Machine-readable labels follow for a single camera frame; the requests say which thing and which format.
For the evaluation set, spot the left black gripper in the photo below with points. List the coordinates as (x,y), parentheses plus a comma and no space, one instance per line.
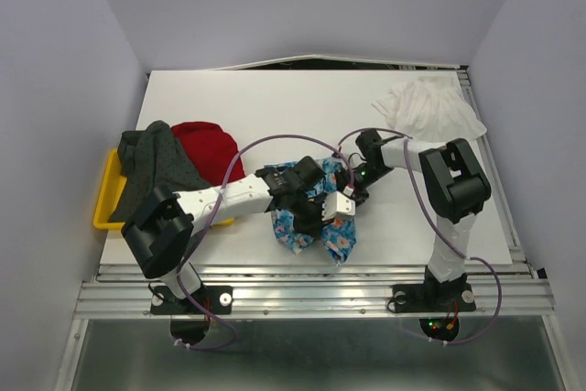
(313,226)

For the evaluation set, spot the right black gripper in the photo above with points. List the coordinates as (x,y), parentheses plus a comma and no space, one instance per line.
(342,177)

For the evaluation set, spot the blue floral skirt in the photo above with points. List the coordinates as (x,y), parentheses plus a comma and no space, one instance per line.
(338,238)

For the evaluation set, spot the white pleated skirt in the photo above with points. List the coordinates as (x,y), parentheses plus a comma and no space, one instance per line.
(431,109)

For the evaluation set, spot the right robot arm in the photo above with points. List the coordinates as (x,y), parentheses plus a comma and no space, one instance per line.
(451,189)

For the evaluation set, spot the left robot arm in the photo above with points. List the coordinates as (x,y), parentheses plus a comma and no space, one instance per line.
(159,232)

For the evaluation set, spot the red skirt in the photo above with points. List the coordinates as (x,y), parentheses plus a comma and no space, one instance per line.
(208,147)

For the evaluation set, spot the dark grey dotted skirt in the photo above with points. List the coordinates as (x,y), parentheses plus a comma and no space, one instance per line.
(149,159)

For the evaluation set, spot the yellow plastic tray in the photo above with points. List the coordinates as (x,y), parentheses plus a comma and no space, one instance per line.
(111,189)

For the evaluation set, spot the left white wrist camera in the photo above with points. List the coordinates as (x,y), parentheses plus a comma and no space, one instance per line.
(337,205)

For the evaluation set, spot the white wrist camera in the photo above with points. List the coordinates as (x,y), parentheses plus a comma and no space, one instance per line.
(348,161)
(337,205)

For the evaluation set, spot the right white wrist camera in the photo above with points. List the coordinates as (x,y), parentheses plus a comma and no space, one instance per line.
(348,161)

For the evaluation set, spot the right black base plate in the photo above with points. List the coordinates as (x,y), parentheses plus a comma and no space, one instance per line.
(416,298)

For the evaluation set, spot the aluminium rail frame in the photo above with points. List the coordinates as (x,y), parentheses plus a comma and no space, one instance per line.
(305,323)

